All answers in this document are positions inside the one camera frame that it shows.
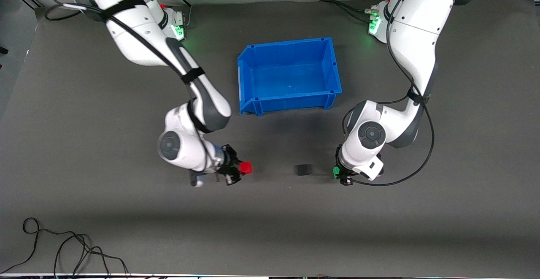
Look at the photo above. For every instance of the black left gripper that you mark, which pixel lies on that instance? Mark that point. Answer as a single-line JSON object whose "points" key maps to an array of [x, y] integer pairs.
{"points": [[340, 163]]}

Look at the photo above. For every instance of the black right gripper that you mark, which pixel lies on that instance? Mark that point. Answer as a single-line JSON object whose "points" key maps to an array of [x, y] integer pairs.
{"points": [[228, 157]]}

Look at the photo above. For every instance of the small green cube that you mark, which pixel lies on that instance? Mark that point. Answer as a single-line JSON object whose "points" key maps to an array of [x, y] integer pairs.
{"points": [[336, 172]]}

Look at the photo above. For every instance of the small red cube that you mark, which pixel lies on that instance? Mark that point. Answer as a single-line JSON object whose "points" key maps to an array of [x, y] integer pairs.
{"points": [[246, 168]]}

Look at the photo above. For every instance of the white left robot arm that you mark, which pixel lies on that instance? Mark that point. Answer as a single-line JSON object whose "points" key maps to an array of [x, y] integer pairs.
{"points": [[413, 38]]}

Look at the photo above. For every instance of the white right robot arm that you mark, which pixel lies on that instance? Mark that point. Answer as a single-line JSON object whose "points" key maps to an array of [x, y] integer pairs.
{"points": [[139, 38]]}

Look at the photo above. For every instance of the small black cube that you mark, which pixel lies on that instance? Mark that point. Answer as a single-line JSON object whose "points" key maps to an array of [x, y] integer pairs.
{"points": [[303, 169]]}

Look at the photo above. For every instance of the dark grey table mat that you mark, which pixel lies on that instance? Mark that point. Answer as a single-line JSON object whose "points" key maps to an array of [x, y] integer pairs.
{"points": [[270, 228]]}

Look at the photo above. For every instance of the blue plastic storage bin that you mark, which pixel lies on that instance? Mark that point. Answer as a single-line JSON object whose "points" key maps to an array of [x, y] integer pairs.
{"points": [[291, 76]]}

